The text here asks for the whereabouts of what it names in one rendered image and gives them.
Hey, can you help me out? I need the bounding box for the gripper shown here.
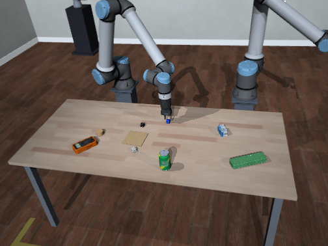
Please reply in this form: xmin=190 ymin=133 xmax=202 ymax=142
xmin=159 ymin=98 xmax=175 ymax=122

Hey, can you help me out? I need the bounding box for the tan mat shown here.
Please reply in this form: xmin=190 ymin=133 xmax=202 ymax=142
xmin=121 ymin=130 xmax=150 ymax=147

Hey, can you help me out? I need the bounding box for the green can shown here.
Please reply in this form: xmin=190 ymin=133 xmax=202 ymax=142
xmin=157 ymin=148 xmax=172 ymax=172

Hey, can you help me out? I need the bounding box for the wooden table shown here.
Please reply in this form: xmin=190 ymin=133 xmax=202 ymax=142
xmin=7 ymin=98 xmax=298 ymax=246

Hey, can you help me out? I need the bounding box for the orange multimeter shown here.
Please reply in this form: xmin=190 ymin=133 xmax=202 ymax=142
xmin=72 ymin=135 xmax=98 ymax=154

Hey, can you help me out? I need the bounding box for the green block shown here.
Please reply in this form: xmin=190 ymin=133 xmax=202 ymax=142
xmin=229 ymin=151 xmax=267 ymax=170

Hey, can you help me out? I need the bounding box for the jointed stand on dark box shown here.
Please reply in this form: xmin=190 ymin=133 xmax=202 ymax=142
xmin=64 ymin=0 xmax=100 ymax=57

